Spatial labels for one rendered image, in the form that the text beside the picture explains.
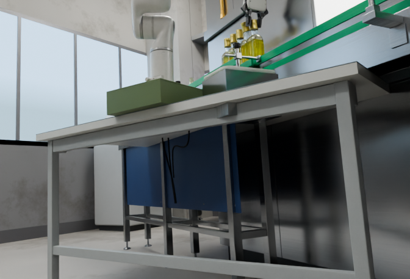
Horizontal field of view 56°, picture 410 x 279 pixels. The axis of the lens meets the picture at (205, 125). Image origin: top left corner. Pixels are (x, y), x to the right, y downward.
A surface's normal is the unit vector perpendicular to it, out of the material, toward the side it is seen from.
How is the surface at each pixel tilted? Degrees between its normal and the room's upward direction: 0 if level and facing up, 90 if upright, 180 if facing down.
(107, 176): 90
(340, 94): 90
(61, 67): 90
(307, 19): 90
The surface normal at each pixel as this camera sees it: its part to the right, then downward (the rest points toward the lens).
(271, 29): -0.88, -0.02
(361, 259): -0.61, -0.08
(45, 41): 0.79, -0.14
